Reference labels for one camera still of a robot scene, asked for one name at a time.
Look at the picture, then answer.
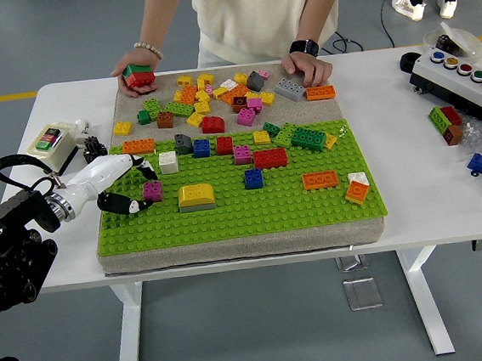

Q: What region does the white table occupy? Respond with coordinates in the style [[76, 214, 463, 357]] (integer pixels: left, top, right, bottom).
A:
[[0, 40, 482, 361]]

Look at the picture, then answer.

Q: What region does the white push-button control box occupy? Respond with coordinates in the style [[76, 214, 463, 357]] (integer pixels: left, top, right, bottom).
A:
[[406, 43, 482, 130]]

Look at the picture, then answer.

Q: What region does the red four-stud brick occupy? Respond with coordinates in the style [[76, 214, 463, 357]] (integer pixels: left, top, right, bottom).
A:
[[215, 134, 235, 157]]

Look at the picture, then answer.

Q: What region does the brown four-stud brick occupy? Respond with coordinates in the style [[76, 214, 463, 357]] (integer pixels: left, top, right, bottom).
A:
[[156, 110, 176, 131]]

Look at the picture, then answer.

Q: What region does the yellow four-stud brick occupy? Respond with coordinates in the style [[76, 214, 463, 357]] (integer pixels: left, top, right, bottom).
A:
[[252, 129, 272, 147], [111, 120, 134, 138]]

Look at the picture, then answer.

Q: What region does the orange eight-stud brick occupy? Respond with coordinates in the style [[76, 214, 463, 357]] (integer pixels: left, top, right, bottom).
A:
[[121, 137, 157, 156], [179, 84, 201, 107], [301, 169, 341, 192]]

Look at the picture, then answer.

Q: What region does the blue brick with ring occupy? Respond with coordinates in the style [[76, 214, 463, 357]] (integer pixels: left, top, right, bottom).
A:
[[465, 151, 482, 178]]

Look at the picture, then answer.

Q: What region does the blue four-stud brick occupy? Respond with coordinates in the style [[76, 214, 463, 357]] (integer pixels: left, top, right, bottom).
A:
[[242, 167, 266, 191], [192, 138, 213, 160]]

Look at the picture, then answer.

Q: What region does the pink toy brick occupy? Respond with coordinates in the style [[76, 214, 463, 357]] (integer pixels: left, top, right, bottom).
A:
[[246, 96, 265, 116]]

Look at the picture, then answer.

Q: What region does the orange and yellow brick stack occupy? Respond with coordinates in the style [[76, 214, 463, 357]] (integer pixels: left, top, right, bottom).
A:
[[343, 178, 372, 209]]

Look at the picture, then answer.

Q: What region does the brown toy brick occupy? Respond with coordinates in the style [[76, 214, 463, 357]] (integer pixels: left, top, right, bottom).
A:
[[231, 94, 251, 115], [441, 123, 466, 148]]

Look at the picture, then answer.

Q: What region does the person's right hand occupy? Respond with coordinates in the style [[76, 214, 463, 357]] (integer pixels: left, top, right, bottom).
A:
[[108, 47, 164, 100]]

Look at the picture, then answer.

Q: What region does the light grey eight-stud brick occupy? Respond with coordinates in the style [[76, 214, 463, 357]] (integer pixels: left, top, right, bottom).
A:
[[179, 199, 218, 215], [273, 76, 309, 104]]

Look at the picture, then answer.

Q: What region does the yellow arched brick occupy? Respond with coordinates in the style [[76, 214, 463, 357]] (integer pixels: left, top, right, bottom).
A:
[[176, 181, 218, 208]]

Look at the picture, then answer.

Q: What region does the grey-brown foam mat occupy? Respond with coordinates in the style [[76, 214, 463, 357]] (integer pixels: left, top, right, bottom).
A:
[[79, 52, 392, 279]]

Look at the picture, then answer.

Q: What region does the bead bracelet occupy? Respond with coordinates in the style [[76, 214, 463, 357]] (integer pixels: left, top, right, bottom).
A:
[[133, 39, 165, 64]]

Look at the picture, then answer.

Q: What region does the dark green eight-stud brick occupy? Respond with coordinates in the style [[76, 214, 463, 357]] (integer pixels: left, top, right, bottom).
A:
[[121, 61, 154, 79], [290, 124, 330, 155]]

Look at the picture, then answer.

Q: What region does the person's left hand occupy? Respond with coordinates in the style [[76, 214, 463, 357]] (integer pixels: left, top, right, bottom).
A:
[[279, 48, 335, 91]]

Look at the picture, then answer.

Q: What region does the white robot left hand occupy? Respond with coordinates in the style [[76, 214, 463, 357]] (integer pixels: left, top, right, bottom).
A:
[[60, 149, 163, 222]]

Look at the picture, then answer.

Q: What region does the red arched brick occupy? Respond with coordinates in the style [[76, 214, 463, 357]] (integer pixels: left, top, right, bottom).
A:
[[200, 114, 227, 136]]

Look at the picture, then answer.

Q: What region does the cream switch box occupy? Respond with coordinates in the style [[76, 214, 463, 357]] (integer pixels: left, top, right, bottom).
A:
[[24, 120, 82, 178]]

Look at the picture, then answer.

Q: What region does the pink four-stud brick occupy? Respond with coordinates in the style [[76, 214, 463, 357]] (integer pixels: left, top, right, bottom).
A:
[[236, 106, 259, 129], [141, 179, 166, 204], [233, 144, 254, 166]]

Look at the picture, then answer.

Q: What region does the clear plastic container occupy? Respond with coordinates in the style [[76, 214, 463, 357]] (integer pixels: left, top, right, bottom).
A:
[[421, 17, 482, 65]]

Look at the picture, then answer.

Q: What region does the light green eight-stud brick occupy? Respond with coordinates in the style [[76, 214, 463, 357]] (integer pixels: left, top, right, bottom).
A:
[[269, 121, 299, 150], [163, 99, 197, 121]]

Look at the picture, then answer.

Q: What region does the white four-stud brick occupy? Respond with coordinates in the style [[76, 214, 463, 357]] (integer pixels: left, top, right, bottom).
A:
[[157, 150, 180, 176]]

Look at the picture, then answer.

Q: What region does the black gear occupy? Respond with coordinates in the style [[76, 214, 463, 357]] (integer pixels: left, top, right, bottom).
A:
[[81, 134, 109, 162]]

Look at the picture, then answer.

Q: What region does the black floor cable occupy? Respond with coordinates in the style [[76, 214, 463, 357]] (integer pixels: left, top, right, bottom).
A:
[[319, 28, 357, 58], [377, 0, 432, 50]]

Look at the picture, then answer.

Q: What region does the black tape roll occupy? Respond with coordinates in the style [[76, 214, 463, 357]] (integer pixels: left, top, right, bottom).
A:
[[398, 50, 424, 76]]

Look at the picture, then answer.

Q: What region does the dark grey sloped brick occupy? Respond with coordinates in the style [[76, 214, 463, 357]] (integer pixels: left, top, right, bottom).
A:
[[245, 70, 268, 93], [173, 132, 195, 157]]

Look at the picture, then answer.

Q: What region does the green studded baseplate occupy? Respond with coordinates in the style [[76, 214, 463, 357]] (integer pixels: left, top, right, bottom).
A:
[[86, 115, 390, 258]]

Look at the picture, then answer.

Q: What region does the black wristwatch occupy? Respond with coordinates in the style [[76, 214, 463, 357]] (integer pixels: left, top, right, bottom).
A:
[[287, 37, 321, 60]]

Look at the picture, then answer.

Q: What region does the red eight-stud brick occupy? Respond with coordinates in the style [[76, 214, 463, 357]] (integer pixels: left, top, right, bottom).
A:
[[123, 69, 157, 90], [252, 146, 290, 172]]

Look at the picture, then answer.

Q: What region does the dark green four-stud brick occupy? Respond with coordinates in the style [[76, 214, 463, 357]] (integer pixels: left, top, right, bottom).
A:
[[262, 121, 282, 139]]

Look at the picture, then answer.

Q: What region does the red toy brick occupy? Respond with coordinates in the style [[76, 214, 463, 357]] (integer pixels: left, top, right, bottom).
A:
[[439, 104, 464, 128]]

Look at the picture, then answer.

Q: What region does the orange toy brick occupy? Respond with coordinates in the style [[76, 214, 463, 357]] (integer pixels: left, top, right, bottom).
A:
[[219, 83, 252, 108]]

